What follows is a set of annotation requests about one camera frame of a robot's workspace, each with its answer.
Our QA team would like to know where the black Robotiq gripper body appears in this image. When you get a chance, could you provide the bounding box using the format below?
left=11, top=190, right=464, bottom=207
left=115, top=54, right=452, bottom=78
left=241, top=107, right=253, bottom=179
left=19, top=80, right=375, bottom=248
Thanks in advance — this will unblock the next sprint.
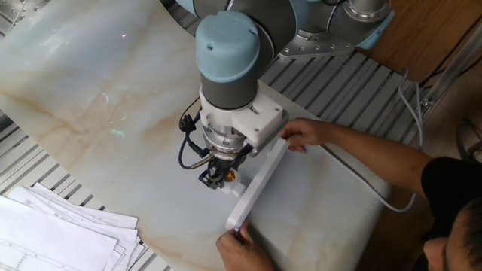
left=206, top=150, right=250, bottom=178

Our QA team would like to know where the white plug-in bulb holder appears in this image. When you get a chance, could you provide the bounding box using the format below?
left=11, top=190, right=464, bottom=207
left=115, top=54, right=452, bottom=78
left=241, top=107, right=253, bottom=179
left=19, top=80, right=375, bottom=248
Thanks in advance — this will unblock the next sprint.
left=220, top=169, right=249, bottom=199

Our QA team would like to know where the white power strip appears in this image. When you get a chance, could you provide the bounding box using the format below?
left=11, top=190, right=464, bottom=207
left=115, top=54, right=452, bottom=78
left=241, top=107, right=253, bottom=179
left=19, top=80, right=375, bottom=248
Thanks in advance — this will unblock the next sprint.
left=224, top=137, right=290, bottom=232

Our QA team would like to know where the person's right forearm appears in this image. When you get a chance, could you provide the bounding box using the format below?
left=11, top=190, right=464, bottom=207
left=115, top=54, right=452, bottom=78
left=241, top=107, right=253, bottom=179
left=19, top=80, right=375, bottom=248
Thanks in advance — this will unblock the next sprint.
left=325, top=122, right=434, bottom=199

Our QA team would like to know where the person's left hand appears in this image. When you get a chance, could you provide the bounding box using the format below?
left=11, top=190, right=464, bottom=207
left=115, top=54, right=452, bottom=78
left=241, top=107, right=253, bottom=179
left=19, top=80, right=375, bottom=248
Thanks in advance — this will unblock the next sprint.
left=215, top=220, right=276, bottom=271

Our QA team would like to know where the person's right hand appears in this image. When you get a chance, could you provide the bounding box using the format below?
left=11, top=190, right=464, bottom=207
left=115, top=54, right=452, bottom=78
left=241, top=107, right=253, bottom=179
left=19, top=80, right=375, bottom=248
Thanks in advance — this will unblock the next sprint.
left=279, top=117, right=333, bottom=154

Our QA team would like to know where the glossy marble-pattern mat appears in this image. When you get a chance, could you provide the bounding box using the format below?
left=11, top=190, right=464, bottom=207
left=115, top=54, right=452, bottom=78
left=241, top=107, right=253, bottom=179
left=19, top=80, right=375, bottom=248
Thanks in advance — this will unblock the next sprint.
left=0, top=0, right=395, bottom=271

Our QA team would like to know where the stack of printed papers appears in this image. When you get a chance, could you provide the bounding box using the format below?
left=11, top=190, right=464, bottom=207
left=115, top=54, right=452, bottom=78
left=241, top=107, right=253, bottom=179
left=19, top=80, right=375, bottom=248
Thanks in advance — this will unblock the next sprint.
left=0, top=181, right=146, bottom=271

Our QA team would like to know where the person's black shirt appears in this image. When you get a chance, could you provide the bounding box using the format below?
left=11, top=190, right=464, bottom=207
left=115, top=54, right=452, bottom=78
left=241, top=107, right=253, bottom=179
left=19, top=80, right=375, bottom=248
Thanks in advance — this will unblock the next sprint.
left=420, top=156, right=482, bottom=242

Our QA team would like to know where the person's head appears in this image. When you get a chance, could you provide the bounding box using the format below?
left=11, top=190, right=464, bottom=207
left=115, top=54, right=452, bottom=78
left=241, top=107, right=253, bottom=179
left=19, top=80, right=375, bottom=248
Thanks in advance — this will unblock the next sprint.
left=423, top=199, right=482, bottom=271

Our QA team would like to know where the silver perforated metal plate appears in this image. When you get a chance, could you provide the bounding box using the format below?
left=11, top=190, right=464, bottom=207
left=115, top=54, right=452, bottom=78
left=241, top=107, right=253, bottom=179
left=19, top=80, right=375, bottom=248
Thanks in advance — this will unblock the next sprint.
left=0, top=0, right=50, bottom=38

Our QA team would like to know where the black and blue cable bundle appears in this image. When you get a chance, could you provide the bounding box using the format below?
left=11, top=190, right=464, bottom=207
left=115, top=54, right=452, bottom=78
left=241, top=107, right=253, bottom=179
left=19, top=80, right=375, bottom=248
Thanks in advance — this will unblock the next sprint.
left=178, top=96, right=253, bottom=170

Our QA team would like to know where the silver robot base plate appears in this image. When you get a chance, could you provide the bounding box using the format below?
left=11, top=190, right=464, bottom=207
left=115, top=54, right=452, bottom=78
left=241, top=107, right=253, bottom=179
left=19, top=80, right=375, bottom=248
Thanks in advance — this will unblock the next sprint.
left=278, top=29, right=357, bottom=59

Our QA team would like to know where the grey power strip cable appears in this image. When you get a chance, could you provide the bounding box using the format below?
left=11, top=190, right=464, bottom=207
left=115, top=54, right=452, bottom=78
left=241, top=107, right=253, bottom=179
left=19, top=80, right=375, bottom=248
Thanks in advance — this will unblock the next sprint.
left=323, top=69, right=425, bottom=214

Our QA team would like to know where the long aluminium frame post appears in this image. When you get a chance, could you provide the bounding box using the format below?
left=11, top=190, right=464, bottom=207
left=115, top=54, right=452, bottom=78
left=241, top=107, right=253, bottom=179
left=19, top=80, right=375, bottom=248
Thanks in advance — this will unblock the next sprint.
left=419, top=22, right=482, bottom=117

